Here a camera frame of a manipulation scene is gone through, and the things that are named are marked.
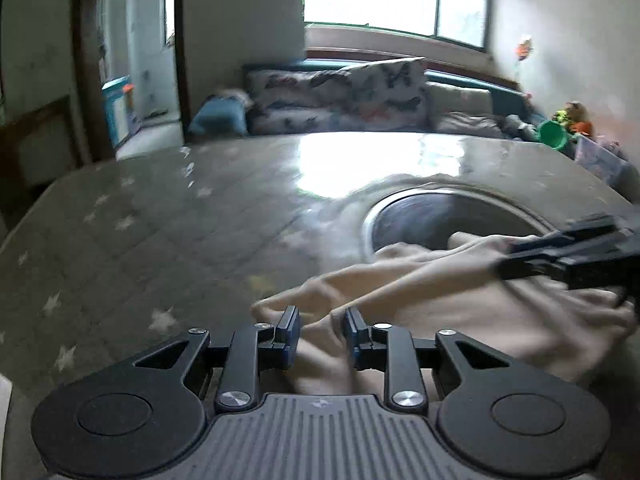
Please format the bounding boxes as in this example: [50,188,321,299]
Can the beige cloth garment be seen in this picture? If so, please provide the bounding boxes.
[250,232,638,394]

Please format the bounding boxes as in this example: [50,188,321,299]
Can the clear plastic storage box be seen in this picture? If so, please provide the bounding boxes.
[574,136,630,188]

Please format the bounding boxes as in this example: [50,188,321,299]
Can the round black induction cooktop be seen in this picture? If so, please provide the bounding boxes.
[362,184,554,258]

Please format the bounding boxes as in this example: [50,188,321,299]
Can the green plastic bucket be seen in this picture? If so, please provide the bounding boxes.
[537,119,572,152]

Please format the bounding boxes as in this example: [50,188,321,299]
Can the orange green plush toy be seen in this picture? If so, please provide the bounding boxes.
[552,101,593,138]

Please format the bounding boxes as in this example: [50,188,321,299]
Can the grey star quilted table cover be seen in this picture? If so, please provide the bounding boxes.
[1,132,630,479]

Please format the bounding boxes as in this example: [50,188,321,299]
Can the beige grey cushion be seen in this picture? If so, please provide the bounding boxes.
[426,82,503,139]

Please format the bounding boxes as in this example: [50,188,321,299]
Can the colourful flower pinwheel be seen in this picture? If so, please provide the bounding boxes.
[514,38,533,79]

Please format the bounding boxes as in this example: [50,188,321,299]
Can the right butterfly print pillow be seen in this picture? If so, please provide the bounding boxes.
[341,58,428,131]

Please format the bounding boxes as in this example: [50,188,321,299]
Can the butterfly print pillow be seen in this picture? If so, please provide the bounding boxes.
[245,70,390,136]
[341,58,428,131]

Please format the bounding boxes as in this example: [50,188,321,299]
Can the teal blue sofa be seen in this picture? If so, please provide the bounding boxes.
[186,58,538,141]

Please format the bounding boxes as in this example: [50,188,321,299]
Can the left butterfly print pillow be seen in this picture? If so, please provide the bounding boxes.
[245,70,390,136]

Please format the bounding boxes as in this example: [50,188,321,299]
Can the dark wooden doorframe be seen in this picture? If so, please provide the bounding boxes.
[70,0,191,162]

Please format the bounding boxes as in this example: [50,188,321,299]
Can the blue white cabinet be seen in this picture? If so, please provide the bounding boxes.
[102,76,140,148]

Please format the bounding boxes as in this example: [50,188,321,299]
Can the dark wooden side table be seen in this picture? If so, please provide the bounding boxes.
[1,96,82,211]

